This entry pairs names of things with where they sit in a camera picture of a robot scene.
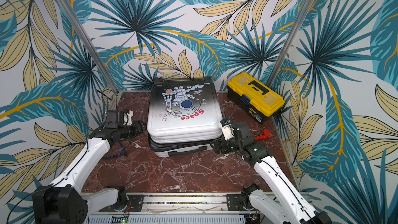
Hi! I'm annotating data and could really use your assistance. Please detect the white cartoon hard-shell suitcase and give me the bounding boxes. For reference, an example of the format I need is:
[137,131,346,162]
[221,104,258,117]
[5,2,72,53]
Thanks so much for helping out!
[147,77,222,158]

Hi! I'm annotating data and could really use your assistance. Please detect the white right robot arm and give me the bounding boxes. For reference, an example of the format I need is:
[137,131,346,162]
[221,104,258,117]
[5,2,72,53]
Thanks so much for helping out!
[211,119,332,224]

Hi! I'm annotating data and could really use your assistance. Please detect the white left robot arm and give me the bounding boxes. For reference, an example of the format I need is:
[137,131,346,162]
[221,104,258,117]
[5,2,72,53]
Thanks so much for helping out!
[32,121,146,224]

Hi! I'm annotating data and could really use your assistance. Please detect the red and black pipe wrench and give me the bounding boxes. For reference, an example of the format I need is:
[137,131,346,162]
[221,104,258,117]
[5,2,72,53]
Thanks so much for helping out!
[255,129,272,141]

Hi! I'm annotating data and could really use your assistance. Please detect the yellow and black toolbox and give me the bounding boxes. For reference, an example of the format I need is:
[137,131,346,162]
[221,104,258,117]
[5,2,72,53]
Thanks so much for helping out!
[227,73,285,124]

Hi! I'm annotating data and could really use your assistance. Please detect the blue coiled cable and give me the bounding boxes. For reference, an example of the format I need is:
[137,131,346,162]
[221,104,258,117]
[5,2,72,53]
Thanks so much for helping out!
[101,139,127,160]

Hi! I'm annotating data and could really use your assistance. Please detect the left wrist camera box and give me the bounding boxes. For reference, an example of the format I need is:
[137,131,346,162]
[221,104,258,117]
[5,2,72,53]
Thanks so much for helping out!
[104,110,134,129]

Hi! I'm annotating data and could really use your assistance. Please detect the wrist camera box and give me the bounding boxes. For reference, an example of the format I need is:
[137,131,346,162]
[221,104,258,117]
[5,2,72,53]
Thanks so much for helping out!
[104,110,134,129]
[219,119,234,141]

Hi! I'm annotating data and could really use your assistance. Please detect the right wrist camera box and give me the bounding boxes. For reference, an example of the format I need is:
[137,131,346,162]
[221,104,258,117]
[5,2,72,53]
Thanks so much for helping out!
[219,119,234,141]

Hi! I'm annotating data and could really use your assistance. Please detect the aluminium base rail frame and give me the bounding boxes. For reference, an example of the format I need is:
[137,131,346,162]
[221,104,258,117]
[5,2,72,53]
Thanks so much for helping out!
[83,91,298,216]

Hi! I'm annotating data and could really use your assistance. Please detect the right aluminium corner post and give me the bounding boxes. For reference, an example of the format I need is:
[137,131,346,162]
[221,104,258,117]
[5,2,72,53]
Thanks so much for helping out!
[266,0,314,87]

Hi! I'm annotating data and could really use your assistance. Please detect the aluminium corner post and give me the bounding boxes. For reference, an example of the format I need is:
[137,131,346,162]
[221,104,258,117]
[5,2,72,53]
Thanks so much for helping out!
[266,0,314,87]
[56,0,119,94]

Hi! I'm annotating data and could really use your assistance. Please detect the left aluminium corner post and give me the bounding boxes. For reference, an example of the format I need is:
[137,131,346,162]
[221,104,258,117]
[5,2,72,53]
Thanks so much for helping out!
[56,0,119,94]

